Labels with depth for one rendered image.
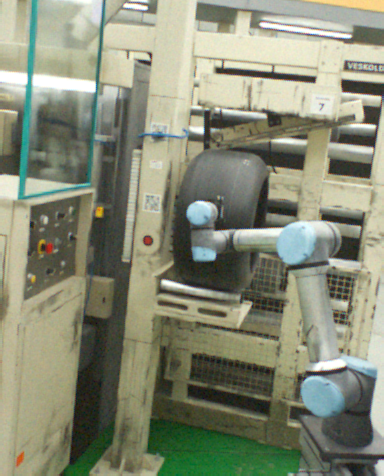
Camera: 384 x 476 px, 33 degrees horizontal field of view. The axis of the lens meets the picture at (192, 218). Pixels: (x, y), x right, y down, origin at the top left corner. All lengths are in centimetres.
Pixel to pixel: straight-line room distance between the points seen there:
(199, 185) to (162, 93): 43
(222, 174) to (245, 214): 18
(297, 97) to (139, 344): 125
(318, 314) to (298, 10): 676
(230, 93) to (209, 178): 52
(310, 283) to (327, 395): 30
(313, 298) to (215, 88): 132
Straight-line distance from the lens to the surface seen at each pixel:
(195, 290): 263
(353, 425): 201
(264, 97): 285
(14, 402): 234
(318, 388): 185
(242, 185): 246
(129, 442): 303
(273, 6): 829
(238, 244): 214
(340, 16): 853
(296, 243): 182
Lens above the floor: 160
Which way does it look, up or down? 9 degrees down
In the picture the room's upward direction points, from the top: 7 degrees clockwise
